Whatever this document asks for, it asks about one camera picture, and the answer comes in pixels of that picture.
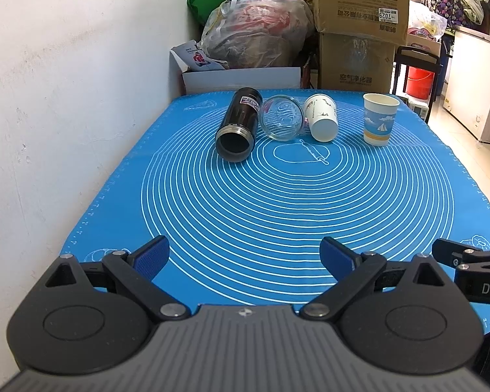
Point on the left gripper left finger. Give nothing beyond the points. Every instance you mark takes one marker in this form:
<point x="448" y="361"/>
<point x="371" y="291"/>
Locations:
<point x="133" y="275"/>

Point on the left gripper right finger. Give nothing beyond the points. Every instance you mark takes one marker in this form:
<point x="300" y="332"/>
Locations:
<point x="355" y="276"/>

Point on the black thermos mug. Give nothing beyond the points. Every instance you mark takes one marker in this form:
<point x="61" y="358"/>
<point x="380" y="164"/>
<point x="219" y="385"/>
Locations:
<point x="236" y="136"/>

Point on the blue sailboat paper cup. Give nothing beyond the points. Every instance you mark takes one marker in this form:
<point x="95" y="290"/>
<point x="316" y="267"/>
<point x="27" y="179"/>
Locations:
<point x="379" y="117"/>

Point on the white paper cup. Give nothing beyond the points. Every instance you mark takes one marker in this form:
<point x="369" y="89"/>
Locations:
<point x="321" y="113"/>

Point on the clear glass cup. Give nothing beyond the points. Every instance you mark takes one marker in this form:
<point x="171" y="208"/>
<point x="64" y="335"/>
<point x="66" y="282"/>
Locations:
<point x="281" y="118"/>

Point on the blue silicone baking mat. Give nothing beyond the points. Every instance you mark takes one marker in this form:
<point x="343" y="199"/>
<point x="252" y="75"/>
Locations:
<point x="249" y="233"/>

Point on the white chest freezer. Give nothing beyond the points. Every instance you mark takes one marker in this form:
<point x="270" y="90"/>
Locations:
<point x="467" y="96"/>

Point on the red bucket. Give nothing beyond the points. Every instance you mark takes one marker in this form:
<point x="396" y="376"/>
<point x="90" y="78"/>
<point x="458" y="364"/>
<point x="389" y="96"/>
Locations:
<point x="419" y="83"/>

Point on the white open box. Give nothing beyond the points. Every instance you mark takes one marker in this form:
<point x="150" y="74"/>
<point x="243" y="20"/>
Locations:
<point x="202" y="74"/>

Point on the lower cardboard box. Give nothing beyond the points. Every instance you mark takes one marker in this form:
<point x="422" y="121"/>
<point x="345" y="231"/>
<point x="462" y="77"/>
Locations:
<point x="351" y="63"/>

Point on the cardboard box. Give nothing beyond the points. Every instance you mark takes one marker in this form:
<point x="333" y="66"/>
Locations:
<point x="351" y="63"/>
<point x="382" y="20"/>

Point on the black stool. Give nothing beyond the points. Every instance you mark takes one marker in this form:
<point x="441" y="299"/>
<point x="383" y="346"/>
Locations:
<point x="420" y="67"/>

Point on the clear plastic bag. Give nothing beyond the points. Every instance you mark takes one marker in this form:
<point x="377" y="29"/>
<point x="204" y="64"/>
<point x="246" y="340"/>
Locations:
<point x="257" y="33"/>

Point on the upper cardboard box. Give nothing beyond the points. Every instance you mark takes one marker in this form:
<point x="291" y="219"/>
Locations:
<point x="382" y="20"/>

